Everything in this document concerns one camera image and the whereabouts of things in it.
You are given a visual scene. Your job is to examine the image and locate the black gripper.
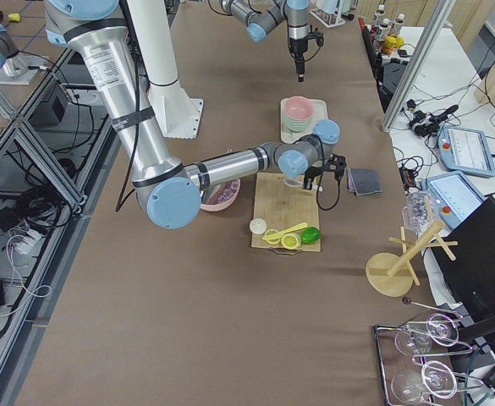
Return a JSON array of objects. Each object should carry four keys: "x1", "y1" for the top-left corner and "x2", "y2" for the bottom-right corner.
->
[
  {"x1": 302, "y1": 154, "x2": 346, "y2": 189},
  {"x1": 288, "y1": 25, "x2": 324, "y2": 82}
]

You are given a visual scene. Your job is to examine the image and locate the white ceramic spoon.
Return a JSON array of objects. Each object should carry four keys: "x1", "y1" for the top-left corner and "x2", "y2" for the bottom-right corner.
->
[{"x1": 283, "y1": 177, "x2": 323, "y2": 192}]

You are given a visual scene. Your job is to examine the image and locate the small pink bowl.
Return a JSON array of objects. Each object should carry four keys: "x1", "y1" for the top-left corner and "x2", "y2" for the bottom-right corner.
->
[{"x1": 284, "y1": 96, "x2": 315, "y2": 121}]

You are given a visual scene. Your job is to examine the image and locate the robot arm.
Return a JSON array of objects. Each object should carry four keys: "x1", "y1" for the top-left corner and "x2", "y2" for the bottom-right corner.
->
[
  {"x1": 208, "y1": 0, "x2": 324, "y2": 83},
  {"x1": 45, "y1": 1, "x2": 340, "y2": 229}
]

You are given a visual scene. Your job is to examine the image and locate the large pink bowl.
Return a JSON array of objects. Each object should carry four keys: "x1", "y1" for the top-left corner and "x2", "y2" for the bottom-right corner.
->
[{"x1": 201, "y1": 184, "x2": 239, "y2": 211}]

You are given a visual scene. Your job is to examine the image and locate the yellow plastic knife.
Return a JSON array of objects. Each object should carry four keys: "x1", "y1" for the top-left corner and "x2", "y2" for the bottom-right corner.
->
[{"x1": 273, "y1": 222, "x2": 309, "y2": 238}]

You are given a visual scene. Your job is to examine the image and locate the cream serving tray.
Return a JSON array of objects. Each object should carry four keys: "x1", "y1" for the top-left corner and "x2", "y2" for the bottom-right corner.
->
[{"x1": 280, "y1": 98, "x2": 327, "y2": 144}]

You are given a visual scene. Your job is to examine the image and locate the green lime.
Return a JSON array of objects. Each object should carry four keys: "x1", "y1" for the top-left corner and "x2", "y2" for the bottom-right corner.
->
[{"x1": 300, "y1": 227, "x2": 322, "y2": 244}]

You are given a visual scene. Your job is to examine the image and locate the grey folded cloth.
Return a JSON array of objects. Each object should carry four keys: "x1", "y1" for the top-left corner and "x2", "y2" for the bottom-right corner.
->
[{"x1": 347, "y1": 168, "x2": 382, "y2": 195}]

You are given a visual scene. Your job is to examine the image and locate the stacked green bowls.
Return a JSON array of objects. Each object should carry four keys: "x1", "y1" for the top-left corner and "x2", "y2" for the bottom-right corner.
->
[{"x1": 282, "y1": 112, "x2": 312, "y2": 133}]

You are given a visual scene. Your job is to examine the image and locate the clear ice cubes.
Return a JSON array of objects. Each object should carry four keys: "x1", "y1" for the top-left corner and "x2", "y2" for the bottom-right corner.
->
[{"x1": 202, "y1": 179, "x2": 240, "y2": 205}]

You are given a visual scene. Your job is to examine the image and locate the clear plastic bottle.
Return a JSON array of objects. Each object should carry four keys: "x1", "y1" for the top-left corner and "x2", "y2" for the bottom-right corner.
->
[{"x1": 402, "y1": 191, "x2": 440, "y2": 235}]

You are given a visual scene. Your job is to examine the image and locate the wooden mug tree stand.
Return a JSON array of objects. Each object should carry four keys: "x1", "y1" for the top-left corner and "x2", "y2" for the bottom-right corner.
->
[{"x1": 366, "y1": 217, "x2": 458, "y2": 297}]

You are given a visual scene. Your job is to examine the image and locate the blue teach pendant tablet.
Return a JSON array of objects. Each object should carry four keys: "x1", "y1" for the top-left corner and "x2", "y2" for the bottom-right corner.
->
[{"x1": 437, "y1": 126, "x2": 495, "y2": 178}]

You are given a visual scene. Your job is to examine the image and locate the black monitor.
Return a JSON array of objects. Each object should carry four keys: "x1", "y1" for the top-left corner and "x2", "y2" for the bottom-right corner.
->
[{"x1": 432, "y1": 197, "x2": 495, "y2": 353}]

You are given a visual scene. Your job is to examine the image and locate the wine glass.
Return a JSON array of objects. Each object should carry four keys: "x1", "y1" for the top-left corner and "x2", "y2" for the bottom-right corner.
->
[
  {"x1": 391, "y1": 360, "x2": 458, "y2": 405},
  {"x1": 394, "y1": 313, "x2": 459, "y2": 356}
]

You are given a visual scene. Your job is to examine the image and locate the metal glass rack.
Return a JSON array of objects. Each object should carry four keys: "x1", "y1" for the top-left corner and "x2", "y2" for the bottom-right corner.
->
[{"x1": 373, "y1": 310, "x2": 485, "y2": 405}]

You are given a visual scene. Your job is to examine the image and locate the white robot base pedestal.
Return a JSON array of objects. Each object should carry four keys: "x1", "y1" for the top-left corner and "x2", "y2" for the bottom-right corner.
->
[{"x1": 127, "y1": 0, "x2": 204, "y2": 140}]

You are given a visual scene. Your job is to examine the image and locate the aluminium frame post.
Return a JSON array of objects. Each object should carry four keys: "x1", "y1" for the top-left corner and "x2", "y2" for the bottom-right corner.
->
[{"x1": 381, "y1": 0, "x2": 456, "y2": 133}]

